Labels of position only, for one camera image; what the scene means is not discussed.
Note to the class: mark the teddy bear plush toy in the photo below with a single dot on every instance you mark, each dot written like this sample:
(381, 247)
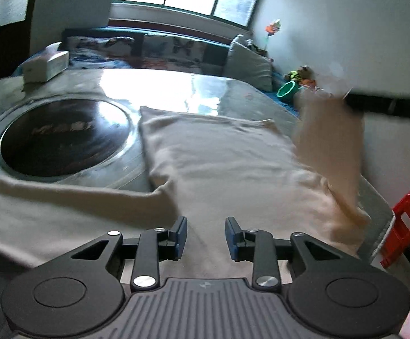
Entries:
(296, 75)

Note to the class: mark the black and white plush toy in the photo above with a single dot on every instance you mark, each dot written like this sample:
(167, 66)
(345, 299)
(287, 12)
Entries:
(252, 45)

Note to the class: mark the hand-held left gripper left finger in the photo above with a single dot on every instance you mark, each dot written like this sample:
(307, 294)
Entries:
(181, 238)

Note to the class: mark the colourful pinwheel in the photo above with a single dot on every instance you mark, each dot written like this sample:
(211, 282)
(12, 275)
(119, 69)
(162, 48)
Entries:
(272, 28)

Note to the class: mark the orange plush toy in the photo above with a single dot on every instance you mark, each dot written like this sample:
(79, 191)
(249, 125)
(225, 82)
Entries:
(309, 82)

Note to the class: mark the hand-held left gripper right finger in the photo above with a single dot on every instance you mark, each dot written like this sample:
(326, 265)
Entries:
(230, 240)

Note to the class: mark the red plastic stool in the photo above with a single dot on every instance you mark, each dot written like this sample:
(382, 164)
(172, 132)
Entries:
(401, 226)

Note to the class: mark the grey pillow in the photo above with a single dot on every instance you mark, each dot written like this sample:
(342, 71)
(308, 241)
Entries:
(249, 67)

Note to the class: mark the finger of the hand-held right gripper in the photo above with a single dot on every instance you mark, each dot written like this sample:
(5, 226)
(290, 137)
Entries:
(385, 105)

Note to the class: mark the round black induction cooktop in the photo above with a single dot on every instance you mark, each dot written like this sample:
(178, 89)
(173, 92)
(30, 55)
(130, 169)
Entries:
(63, 137)

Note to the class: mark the green plastic cup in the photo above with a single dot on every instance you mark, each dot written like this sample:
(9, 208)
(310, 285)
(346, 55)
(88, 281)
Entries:
(286, 90)

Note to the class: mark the white tissue box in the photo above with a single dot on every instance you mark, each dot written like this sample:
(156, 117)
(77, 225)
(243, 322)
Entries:
(44, 66)

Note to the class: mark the cream garment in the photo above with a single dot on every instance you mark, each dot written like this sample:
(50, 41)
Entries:
(226, 169)

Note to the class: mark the butterfly print cushion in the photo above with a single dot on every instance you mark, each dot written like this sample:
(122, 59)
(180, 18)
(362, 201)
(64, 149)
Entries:
(175, 51)
(99, 46)

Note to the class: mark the blue corner sofa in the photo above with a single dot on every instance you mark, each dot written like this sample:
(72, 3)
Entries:
(213, 54)

